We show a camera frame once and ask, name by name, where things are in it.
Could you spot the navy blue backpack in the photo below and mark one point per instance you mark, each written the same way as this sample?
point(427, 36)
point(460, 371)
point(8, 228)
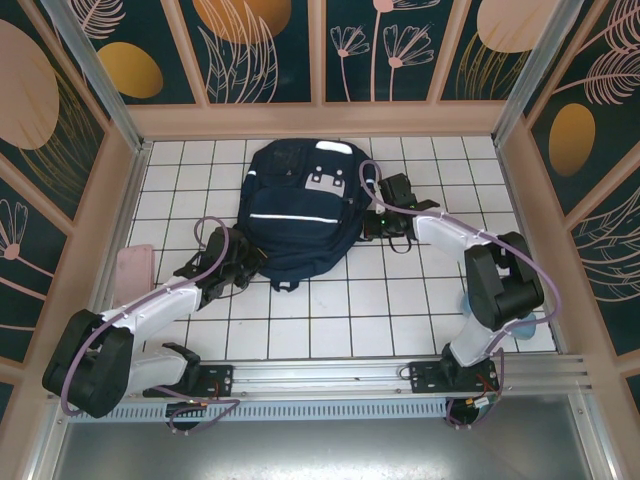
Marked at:
point(300, 235)

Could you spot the pink pencil pouch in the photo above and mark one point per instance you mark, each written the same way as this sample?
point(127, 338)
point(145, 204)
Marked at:
point(135, 270)

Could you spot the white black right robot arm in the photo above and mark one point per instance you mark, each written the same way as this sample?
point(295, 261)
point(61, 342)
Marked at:
point(500, 280)

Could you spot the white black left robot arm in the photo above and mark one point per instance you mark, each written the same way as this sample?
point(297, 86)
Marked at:
point(150, 307)

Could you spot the light blue pouch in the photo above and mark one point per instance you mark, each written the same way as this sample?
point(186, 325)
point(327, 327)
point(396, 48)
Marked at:
point(525, 330)

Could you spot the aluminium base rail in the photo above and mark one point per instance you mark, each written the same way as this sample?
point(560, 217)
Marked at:
point(325, 372)

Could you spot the aluminium corner post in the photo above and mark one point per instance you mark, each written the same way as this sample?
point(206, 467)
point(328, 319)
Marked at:
point(96, 70)
point(538, 70)

